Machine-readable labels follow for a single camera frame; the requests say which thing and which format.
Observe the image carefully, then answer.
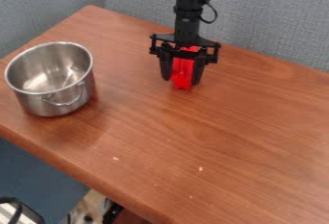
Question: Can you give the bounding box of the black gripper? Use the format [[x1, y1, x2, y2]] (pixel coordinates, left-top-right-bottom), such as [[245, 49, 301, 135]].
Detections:
[[149, 6, 221, 86]]

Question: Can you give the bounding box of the red star-shaped block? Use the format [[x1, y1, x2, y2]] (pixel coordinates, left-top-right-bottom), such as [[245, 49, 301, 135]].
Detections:
[[170, 45, 204, 91]]

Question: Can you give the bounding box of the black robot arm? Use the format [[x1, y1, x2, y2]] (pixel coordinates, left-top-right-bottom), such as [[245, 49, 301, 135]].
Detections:
[[149, 0, 221, 89]]

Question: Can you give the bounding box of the stainless steel pot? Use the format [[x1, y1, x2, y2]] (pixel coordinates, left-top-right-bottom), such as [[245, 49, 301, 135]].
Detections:
[[5, 41, 95, 117]]

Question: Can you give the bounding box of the white striped object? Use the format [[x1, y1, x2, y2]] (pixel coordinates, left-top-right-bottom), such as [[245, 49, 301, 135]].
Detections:
[[0, 203, 38, 224]]

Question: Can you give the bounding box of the clutter under table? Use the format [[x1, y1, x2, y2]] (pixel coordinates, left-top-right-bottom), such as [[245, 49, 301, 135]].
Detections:
[[62, 188, 152, 224]]

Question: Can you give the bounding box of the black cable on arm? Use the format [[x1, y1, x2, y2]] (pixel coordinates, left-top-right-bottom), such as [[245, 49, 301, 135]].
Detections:
[[200, 2, 218, 25]]

